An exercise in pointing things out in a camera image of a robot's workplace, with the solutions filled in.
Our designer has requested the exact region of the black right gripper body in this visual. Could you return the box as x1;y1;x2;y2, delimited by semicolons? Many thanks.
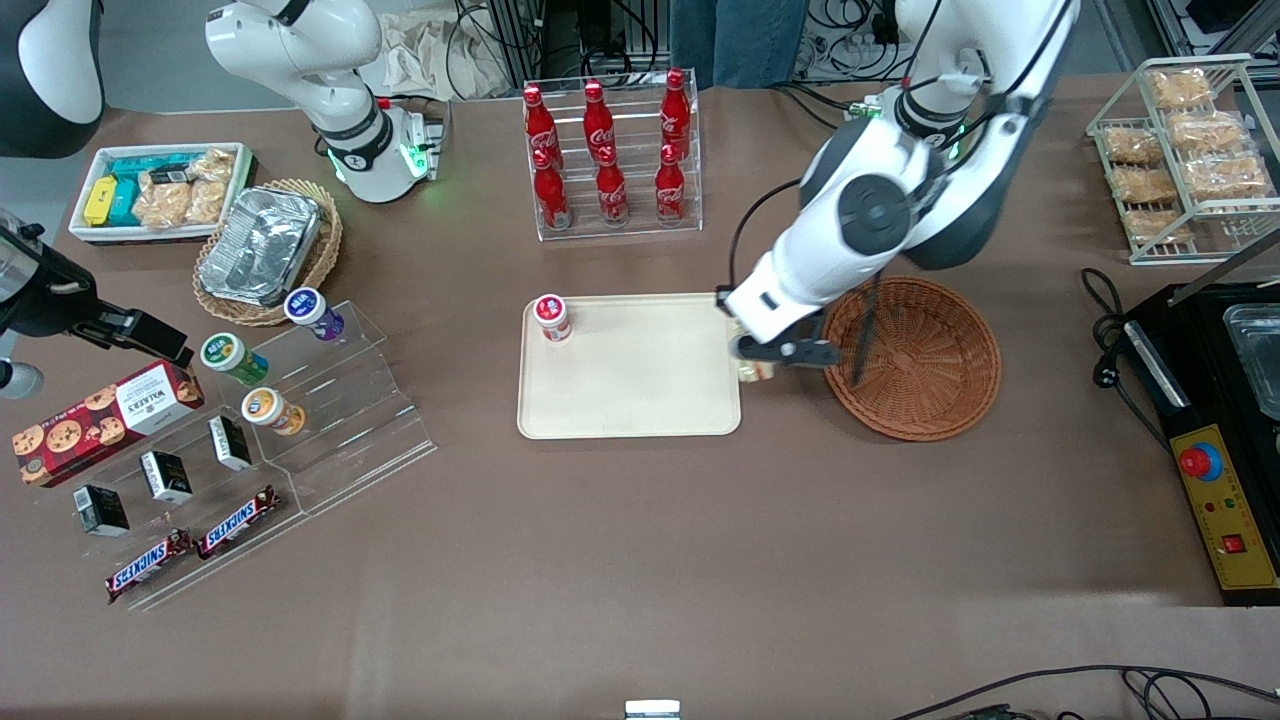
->
0;212;99;339

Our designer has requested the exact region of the brown round wicker basket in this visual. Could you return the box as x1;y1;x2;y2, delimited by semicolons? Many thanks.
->
820;276;1002;442

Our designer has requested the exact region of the beige plastic tray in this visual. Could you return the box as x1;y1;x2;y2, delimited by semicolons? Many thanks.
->
517;293;743;441

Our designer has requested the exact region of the aluminium foil tray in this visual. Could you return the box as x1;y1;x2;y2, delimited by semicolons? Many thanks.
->
198;186;323;308

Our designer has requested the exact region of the tan oval wicker basket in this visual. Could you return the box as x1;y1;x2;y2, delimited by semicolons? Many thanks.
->
193;179;344;328

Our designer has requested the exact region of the white plastic bin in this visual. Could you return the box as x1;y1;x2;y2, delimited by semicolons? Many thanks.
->
68;142;257;246

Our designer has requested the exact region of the green yogurt cup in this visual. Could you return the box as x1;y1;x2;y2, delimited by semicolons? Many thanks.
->
200;332;269;387

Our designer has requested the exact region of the red cookie box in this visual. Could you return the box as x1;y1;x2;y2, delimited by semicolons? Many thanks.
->
12;360;206;488

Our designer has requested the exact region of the yellow small box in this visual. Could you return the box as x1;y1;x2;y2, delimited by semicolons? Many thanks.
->
84;176;122;228

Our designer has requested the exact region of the small black carton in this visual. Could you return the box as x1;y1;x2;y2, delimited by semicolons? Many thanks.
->
140;450;194;506
208;415;253;472
74;484;131;539

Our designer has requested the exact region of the clear bag of crackers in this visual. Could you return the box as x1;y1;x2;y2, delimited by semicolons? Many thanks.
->
185;150;237;225
133;180;193;230

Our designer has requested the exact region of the orange yogurt cup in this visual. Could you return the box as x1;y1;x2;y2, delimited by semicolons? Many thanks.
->
241;387;307;437

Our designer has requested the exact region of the teal snack box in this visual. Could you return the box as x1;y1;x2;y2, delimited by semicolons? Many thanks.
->
108;153;206;227

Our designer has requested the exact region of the red cola bottle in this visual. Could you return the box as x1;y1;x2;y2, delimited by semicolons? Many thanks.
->
583;81;618;161
660;68;693;151
595;148;631;227
532;150;573;232
655;145;689;224
523;84;561;169

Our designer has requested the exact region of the clear acrylic bottle rack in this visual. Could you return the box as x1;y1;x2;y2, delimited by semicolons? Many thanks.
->
523;70;704;243

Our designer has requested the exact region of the purple yogurt cup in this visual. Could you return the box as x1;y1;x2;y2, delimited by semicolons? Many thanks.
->
284;288;346;342

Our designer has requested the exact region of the snickers chocolate bar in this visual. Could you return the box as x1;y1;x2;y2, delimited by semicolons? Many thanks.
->
105;529;193;604
196;485;282;560

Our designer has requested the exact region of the red-lidded white cup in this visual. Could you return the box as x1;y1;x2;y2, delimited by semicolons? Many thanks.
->
533;294;573;344

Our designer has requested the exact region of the clear acrylic stepped display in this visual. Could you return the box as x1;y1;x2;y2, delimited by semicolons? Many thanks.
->
60;300;438;612

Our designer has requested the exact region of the standing person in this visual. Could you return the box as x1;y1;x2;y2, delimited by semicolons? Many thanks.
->
668;0;809;91

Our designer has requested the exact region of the clear bag of pastry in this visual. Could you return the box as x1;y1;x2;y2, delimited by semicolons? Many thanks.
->
1145;68;1215;110
1102;127;1167;166
1125;208;1194;247
1112;165;1182;205
1183;155;1273;202
1168;112;1247;154

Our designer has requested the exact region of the crumpled beige paper bag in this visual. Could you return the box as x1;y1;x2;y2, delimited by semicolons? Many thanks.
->
380;12;513;101

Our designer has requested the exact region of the black table appliance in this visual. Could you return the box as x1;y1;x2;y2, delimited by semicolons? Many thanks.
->
1125;283;1280;607

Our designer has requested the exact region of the yellow emergency stop box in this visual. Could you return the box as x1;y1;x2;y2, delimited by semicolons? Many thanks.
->
1170;424;1280;593

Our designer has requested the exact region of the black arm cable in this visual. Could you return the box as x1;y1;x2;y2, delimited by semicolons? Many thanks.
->
727;0;1076;293

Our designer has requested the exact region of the black power cable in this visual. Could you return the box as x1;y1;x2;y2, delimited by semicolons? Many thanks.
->
1082;267;1173;453

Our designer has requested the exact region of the white wire rack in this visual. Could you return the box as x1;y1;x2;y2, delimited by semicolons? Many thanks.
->
1087;55;1280;266

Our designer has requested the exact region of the black floor cable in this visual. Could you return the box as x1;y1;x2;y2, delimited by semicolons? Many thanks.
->
890;665;1280;720

